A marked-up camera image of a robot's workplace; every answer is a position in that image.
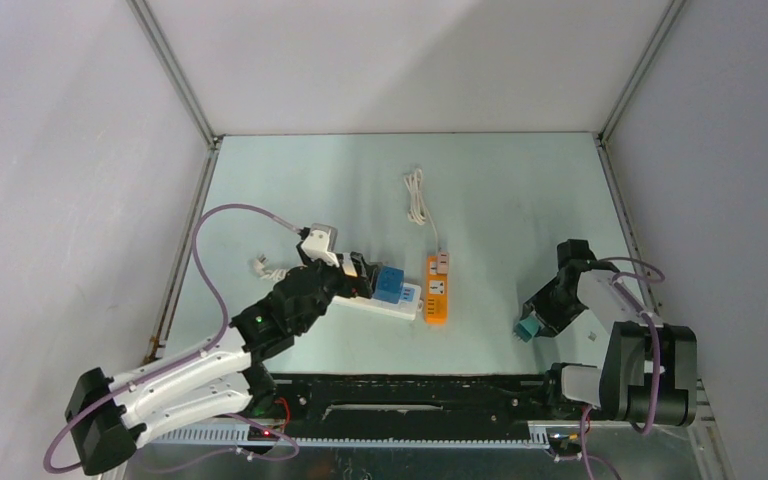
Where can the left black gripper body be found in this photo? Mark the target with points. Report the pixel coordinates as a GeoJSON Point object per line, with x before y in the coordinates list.
{"type": "Point", "coordinates": [349, 286]}

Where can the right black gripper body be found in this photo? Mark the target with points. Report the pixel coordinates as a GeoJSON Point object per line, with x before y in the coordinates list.
{"type": "Point", "coordinates": [553, 308]}

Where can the white plug adapter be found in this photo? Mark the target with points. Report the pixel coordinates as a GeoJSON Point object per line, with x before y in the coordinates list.
{"type": "Point", "coordinates": [348, 268]}

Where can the blue cube socket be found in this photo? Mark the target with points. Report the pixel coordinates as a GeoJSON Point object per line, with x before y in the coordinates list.
{"type": "Point", "coordinates": [389, 285]}

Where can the white multicolour power strip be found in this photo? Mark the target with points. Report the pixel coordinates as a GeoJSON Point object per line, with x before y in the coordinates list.
{"type": "Point", "coordinates": [406, 308]}

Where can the teal plug adapter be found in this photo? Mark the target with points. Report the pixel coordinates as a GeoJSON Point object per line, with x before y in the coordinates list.
{"type": "Point", "coordinates": [527, 329]}

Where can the orange power strip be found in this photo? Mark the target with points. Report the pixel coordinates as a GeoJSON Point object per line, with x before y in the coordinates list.
{"type": "Point", "coordinates": [436, 295]}

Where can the pink plug adapter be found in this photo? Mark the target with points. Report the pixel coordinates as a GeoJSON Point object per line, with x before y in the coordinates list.
{"type": "Point", "coordinates": [442, 262]}

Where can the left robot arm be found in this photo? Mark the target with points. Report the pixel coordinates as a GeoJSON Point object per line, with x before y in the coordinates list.
{"type": "Point", "coordinates": [110, 417]}

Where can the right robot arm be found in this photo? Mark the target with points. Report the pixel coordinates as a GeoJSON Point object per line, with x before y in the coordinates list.
{"type": "Point", "coordinates": [649, 373]}

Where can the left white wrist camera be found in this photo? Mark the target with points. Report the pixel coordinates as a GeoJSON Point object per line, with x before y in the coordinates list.
{"type": "Point", "coordinates": [317, 244]}

